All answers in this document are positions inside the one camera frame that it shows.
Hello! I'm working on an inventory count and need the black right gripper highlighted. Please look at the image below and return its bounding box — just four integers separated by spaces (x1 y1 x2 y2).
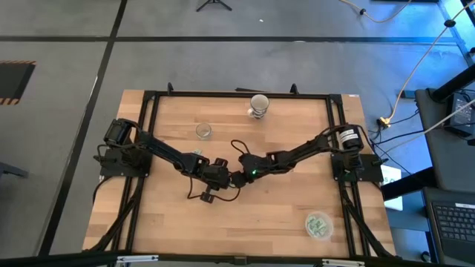
229 152 271 188

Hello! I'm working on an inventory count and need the black tripod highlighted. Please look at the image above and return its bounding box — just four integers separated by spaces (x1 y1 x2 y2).
195 0 233 13

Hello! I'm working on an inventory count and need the beige floor cable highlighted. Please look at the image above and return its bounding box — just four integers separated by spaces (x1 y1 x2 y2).
339 0 413 24
385 0 475 122

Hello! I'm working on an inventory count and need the silver metal bracket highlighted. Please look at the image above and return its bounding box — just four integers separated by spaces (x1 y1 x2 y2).
117 254 160 265
321 258 367 267

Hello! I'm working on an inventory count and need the clear glass jar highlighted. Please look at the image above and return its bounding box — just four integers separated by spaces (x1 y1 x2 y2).
195 122 213 141

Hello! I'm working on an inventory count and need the laptop keyboard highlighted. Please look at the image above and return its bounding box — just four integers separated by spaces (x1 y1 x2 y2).
422 187 475 267

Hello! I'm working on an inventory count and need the grey desk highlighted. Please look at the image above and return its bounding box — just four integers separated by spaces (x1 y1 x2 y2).
414 88 475 194

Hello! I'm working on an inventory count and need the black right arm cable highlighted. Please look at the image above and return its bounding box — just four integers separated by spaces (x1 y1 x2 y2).
230 139 252 156

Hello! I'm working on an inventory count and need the blue and white mug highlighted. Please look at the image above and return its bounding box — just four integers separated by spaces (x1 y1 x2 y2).
247 93 270 120

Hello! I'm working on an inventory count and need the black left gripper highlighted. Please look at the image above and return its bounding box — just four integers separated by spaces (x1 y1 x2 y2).
202 165 240 191

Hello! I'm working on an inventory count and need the grey chair base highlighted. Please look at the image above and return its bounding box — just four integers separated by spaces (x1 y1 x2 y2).
0 162 30 179

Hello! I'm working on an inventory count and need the black hazard striped mat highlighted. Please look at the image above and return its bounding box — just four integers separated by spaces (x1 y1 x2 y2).
0 60 37 106

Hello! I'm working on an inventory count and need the clear plastic bowl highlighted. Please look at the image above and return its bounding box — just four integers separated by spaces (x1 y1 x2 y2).
304 211 335 242

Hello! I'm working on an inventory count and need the white paper sheet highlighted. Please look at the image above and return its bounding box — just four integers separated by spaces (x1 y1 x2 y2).
380 165 404 211

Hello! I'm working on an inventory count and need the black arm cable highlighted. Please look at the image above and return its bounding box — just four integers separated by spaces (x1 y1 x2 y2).
187 177 241 204
230 139 252 156

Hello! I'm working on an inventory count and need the black table frame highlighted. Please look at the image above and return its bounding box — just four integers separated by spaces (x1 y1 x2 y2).
83 82 396 260

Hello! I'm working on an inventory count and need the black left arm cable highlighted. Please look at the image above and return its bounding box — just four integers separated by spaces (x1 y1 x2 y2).
187 177 241 204

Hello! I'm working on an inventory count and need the black power adapter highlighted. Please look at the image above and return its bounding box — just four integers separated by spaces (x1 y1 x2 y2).
445 90 475 136

